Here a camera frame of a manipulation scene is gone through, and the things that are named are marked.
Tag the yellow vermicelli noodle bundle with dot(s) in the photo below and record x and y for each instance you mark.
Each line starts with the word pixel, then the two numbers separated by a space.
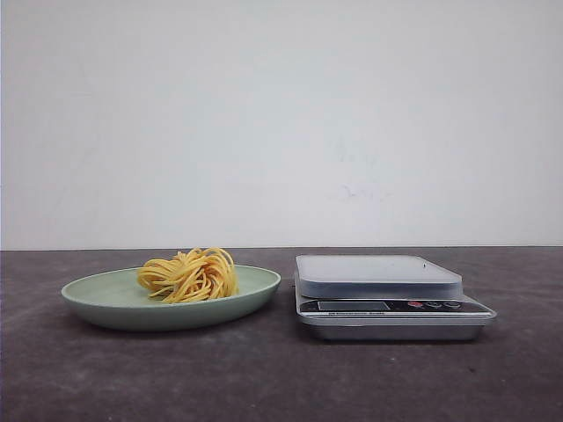
pixel 194 276

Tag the silver digital kitchen scale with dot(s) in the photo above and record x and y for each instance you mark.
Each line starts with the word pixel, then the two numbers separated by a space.
pixel 385 297

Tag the light green plate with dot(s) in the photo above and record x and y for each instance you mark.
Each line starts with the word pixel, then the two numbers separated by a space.
pixel 116 301

